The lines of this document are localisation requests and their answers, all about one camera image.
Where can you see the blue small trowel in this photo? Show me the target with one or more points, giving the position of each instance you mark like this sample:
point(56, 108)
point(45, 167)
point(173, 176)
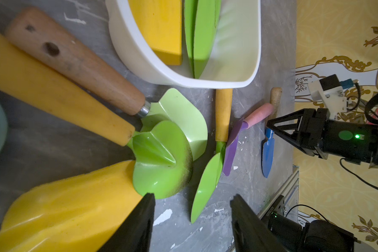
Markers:
point(269, 143)

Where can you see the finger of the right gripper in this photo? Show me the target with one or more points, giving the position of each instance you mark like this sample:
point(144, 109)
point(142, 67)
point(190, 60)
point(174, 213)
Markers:
point(290, 128)

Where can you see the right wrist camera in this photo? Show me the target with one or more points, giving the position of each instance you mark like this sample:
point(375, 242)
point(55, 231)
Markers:
point(330, 90)

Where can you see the purple shovel pink handle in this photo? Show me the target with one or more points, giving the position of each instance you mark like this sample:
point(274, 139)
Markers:
point(255, 117)

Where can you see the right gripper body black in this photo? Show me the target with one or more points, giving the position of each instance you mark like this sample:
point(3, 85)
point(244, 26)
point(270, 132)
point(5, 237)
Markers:
point(317, 135)

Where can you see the yellow scoop shovel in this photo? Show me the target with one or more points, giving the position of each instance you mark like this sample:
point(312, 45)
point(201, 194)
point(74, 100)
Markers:
point(77, 214)

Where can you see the light green shovel wooden handle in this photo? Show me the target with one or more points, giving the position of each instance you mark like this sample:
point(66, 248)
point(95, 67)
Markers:
point(43, 38)

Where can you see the white storage box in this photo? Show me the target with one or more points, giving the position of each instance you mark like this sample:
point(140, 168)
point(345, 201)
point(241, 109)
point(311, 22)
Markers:
point(234, 60)

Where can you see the green wide shovel yellow handle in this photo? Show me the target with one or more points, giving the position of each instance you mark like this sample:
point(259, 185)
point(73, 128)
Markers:
point(163, 157)

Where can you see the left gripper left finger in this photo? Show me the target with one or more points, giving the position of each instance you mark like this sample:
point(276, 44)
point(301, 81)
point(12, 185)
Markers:
point(134, 234)

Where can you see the green pointed trowel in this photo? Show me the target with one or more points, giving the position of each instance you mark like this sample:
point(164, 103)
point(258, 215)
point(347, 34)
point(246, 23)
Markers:
point(211, 173)

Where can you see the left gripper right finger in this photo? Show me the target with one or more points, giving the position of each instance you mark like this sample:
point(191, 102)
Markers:
point(250, 233)

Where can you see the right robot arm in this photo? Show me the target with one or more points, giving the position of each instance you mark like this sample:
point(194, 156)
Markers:
point(313, 133)

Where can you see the green trowel yellow handle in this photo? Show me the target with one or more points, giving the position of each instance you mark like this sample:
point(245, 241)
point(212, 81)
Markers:
point(190, 9)

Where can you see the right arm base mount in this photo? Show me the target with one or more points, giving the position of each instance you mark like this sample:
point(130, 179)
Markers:
point(317, 236)

